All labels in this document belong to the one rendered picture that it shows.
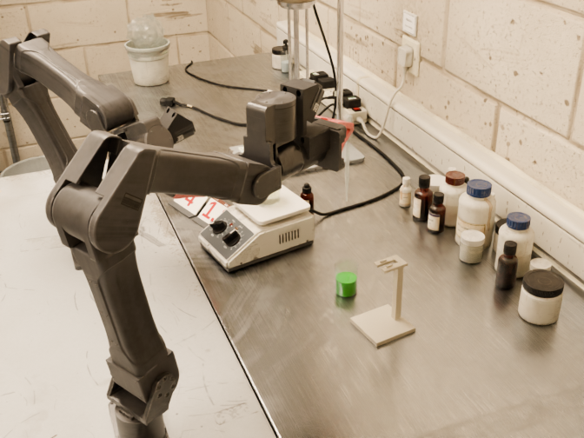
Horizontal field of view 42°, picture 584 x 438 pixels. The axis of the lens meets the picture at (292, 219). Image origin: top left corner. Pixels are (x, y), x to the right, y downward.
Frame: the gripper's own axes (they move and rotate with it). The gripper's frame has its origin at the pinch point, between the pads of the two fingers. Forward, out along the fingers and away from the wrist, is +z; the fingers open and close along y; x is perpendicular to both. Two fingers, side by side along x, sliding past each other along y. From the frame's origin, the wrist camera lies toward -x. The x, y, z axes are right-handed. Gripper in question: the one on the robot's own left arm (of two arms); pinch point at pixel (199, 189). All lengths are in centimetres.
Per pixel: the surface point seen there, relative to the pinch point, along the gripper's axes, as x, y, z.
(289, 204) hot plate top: -6.7, -8.3, 14.4
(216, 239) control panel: 6.6, -4.7, 6.6
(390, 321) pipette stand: -0.8, -41.2, 19.6
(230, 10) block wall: -51, 179, 84
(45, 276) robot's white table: 29.9, 6.6, -14.6
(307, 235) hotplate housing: -3.3, -11.8, 19.7
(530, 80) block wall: -52, -25, 35
